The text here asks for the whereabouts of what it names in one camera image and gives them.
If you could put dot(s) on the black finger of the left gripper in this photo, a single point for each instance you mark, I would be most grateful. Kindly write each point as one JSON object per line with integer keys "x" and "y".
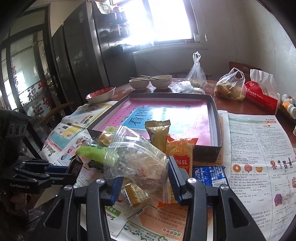
{"x": 65, "y": 175}

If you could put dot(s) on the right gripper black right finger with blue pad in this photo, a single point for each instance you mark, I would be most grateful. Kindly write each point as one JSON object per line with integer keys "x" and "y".
{"x": 191, "y": 193}

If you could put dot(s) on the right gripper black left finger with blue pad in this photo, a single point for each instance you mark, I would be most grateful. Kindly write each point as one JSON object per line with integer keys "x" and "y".
{"x": 100, "y": 194}

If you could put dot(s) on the blue snack packet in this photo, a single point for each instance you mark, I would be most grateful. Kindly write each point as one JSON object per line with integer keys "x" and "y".
{"x": 210, "y": 176}

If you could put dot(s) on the green snack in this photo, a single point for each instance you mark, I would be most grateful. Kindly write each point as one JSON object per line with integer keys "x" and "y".
{"x": 95, "y": 153}

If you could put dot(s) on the orange snack packet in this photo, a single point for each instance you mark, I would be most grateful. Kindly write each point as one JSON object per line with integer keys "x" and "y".
{"x": 182, "y": 151}

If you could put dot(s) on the clear bag with round cake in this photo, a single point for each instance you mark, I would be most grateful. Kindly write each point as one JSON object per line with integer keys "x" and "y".
{"x": 132, "y": 156}

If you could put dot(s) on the gold yellow snack packet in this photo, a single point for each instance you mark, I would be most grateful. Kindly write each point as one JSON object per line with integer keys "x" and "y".
{"x": 158, "y": 132}

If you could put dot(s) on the yellow wafer snack clear wrap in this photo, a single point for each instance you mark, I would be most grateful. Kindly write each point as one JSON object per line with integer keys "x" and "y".
{"x": 135, "y": 196}

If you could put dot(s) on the front orange newspaper sheet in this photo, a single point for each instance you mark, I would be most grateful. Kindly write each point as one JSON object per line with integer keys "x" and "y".
{"x": 153, "y": 222}

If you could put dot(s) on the left newspaper sheet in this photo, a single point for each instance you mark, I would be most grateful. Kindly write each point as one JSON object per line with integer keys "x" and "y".
{"x": 71, "y": 133}

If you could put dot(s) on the grey cardboard box lid tray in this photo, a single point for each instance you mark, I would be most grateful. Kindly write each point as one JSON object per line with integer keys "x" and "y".
{"x": 200, "y": 153}

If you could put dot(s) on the right newspaper sheet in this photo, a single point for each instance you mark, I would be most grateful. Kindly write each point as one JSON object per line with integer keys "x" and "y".
{"x": 261, "y": 170}

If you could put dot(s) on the red rimmed white bowl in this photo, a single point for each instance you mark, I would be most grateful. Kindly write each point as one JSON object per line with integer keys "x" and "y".
{"x": 101, "y": 95}

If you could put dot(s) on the crumpled clear plastic wrap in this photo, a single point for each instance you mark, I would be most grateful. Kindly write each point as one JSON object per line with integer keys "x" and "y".
{"x": 185, "y": 87}

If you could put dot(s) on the dark refrigerator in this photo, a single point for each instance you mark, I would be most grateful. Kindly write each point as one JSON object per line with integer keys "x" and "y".
{"x": 77, "y": 51}

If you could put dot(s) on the white bowl left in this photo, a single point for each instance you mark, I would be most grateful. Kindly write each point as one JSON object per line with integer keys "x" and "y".
{"x": 139, "y": 84}

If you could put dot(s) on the plastic bag of pastries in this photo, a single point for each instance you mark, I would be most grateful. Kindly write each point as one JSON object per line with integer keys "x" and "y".
{"x": 231, "y": 85}

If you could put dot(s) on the white bowl right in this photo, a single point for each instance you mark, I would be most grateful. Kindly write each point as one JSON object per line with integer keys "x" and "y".
{"x": 161, "y": 81}

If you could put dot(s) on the tied clear plastic bag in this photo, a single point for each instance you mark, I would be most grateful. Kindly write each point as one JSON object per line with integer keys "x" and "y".
{"x": 196, "y": 75}

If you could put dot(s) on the chopstick on right bowl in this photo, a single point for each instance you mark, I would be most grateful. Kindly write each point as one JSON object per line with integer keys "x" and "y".
{"x": 151, "y": 77}

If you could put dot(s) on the chopstick on bowl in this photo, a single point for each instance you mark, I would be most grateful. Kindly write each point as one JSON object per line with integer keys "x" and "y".
{"x": 138, "y": 78}
{"x": 151, "y": 77}

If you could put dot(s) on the chopstick on left bowl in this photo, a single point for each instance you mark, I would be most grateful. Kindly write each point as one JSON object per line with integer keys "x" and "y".
{"x": 138, "y": 78}

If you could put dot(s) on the red tissue pack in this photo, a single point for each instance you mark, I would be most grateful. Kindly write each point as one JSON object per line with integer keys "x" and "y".
{"x": 262, "y": 91}

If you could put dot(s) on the white orange pill bottle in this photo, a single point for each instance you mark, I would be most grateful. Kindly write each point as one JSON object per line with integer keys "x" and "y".
{"x": 290, "y": 108}

